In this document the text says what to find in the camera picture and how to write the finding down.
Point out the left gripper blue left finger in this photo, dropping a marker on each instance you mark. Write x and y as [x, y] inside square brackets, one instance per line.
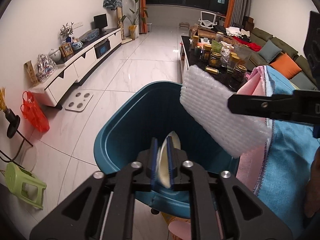
[152, 161]

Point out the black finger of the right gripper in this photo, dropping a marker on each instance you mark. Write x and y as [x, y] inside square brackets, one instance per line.
[302, 106]

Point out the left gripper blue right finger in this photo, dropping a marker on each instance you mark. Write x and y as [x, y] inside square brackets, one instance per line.
[172, 161]

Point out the cream pistachio-shaped shell piece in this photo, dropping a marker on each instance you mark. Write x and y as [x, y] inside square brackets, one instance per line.
[162, 167]

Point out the teal plastic trash bin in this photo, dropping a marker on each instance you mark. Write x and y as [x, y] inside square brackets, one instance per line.
[153, 112]

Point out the person's right hand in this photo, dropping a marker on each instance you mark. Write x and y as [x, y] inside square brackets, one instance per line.
[312, 199]

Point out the orange cushion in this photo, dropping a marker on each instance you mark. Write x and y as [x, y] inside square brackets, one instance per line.
[286, 66]

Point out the grey-blue cushion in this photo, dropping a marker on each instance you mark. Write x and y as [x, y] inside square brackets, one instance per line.
[269, 51]

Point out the pink cloth under tablecloth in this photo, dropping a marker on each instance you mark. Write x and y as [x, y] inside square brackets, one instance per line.
[251, 162]

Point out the olive green sofa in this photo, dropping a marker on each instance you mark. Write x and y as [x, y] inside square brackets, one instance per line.
[303, 80]

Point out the blue floral tablecloth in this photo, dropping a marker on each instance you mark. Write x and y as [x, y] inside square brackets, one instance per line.
[287, 167]

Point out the white bathroom scale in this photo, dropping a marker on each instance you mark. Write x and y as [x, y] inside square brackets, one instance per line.
[78, 100]

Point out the black coffee table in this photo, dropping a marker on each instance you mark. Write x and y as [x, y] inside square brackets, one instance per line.
[188, 58]

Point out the glass jar gold lid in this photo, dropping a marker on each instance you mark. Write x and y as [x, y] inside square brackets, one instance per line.
[215, 60]

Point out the white black TV cabinet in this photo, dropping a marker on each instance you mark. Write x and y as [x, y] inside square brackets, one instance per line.
[76, 68]

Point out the orange grey curtain right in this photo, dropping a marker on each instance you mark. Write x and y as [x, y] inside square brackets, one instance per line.
[237, 10]

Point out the orange curtain left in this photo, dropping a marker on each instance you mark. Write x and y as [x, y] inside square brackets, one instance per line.
[142, 5]

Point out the white office chair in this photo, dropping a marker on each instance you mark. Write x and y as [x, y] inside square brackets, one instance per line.
[207, 19]

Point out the red mesh plastic bag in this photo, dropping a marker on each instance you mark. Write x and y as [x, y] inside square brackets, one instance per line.
[33, 113]

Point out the tall green potted plant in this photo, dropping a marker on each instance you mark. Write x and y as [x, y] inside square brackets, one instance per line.
[138, 17]

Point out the black monitor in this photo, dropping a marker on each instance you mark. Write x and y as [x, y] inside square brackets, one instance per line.
[100, 22]

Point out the white ceramic pot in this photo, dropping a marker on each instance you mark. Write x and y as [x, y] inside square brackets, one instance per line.
[55, 55]

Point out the shiny wrapped candy bag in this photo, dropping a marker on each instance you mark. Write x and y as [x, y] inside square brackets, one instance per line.
[45, 67]

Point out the green plastic stool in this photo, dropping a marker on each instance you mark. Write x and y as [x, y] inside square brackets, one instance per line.
[24, 185]

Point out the small potted bonsai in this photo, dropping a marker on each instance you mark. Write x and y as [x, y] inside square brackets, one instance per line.
[66, 30]

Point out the white standing air conditioner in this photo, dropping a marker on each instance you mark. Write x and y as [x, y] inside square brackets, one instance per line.
[125, 7]

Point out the wooden photo frame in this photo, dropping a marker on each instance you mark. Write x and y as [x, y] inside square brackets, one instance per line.
[66, 49]

